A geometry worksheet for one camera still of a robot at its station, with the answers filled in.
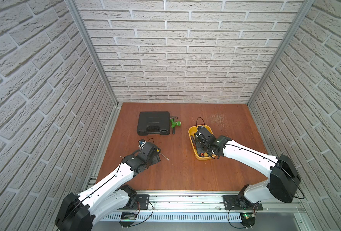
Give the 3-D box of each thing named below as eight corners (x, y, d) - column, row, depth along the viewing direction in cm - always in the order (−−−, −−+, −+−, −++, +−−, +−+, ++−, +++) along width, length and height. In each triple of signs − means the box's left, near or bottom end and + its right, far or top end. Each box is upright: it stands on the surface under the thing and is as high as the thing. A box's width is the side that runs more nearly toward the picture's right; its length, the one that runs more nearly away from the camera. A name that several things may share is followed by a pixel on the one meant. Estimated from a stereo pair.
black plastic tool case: (137, 136, 102) (135, 131, 97) (141, 116, 114) (140, 111, 108) (169, 136, 102) (169, 131, 97) (170, 116, 114) (170, 111, 109)
